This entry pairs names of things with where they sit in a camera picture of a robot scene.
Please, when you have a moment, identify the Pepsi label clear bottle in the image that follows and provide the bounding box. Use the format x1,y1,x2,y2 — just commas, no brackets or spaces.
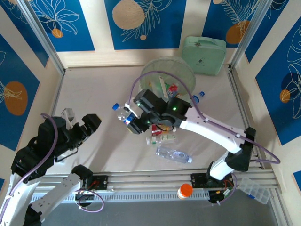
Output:
112,103,134,127

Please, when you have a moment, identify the large clear water bottle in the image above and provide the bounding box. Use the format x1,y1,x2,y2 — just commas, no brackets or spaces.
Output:
155,145,193,164

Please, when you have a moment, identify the blue cap blue label bottle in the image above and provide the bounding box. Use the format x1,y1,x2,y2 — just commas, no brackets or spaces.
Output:
191,91,206,104

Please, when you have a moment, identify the red yellow crushed bottle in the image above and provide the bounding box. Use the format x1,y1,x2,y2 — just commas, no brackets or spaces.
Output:
151,124,177,137

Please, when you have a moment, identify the small green label bottle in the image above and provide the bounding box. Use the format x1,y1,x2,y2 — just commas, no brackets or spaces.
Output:
160,133,177,142

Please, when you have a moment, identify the mint green zip case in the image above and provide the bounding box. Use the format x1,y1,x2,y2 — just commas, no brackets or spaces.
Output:
181,35,227,76

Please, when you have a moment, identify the black electronics module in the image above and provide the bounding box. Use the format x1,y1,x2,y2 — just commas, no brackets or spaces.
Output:
208,188,233,205
74,189,96,208

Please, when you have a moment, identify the orange lid pill bottle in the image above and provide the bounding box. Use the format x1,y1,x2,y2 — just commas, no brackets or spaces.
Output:
176,183,193,200

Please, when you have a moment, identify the grey metal sheet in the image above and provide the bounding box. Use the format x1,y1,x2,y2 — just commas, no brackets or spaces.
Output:
16,187,290,226

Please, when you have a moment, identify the clear plastic organizer box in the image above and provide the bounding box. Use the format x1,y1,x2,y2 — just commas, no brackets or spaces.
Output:
239,177,271,205

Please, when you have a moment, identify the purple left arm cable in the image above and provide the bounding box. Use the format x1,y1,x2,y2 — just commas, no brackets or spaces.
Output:
0,113,104,224

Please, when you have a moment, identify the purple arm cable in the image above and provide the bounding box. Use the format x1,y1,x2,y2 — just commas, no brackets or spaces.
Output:
0,113,104,224
128,70,282,205

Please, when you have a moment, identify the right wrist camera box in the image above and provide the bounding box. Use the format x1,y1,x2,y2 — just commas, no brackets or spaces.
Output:
124,101,140,118

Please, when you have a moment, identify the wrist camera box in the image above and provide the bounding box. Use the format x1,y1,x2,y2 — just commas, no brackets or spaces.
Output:
124,101,140,118
61,107,76,129

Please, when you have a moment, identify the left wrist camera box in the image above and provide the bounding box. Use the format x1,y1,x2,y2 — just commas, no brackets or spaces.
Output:
61,107,76,129

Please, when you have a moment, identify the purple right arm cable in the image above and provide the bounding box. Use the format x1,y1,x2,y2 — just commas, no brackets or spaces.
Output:
128,70,282,205

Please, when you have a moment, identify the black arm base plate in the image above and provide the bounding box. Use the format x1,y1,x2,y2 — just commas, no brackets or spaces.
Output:
84,174,109,191
190,173,235,189

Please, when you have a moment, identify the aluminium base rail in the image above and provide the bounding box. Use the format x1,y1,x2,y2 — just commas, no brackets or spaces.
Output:
32,170,276,193

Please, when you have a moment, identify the white slotted cable duct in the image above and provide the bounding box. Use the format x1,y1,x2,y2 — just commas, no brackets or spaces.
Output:
32,191,210,204

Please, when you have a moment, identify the aluminium side rail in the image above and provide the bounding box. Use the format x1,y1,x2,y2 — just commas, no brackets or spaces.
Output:
226,65,266,170

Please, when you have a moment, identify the aluminium frame post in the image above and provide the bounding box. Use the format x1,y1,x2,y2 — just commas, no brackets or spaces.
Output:
16,0,67,76
229,0,275,71

